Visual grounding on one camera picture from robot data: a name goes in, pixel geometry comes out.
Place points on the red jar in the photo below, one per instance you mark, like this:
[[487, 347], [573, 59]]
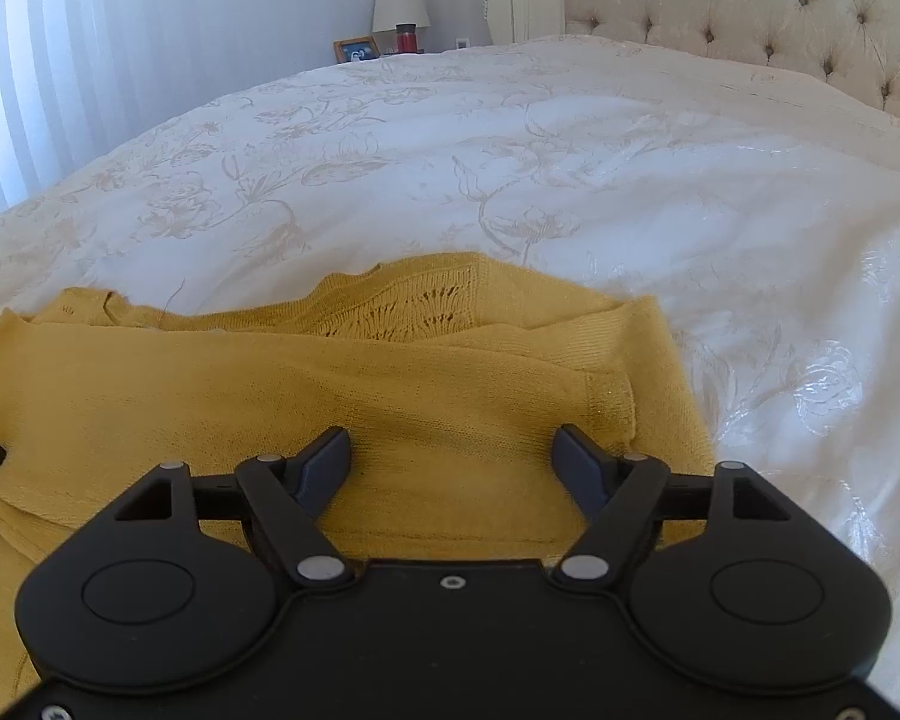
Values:
[[406, 39]]

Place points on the wooden picture frame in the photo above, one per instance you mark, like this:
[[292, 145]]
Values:
[[356, 49]]

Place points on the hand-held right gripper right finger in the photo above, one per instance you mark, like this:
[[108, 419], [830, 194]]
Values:
[[579, 465]]

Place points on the white floral bedspread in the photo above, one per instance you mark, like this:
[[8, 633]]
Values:
[[495, 165]]

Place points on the yellow knit sweater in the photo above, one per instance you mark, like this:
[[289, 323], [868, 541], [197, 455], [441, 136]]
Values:
[[420, 390]]

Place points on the white sheer curtain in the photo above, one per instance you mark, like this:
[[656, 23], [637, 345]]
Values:
[[45, 75]]

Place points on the cream tufted headboard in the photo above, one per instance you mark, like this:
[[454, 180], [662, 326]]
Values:
[[757, 0]]

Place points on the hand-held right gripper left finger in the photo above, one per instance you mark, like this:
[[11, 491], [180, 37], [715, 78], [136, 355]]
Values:
[[324, 459]]

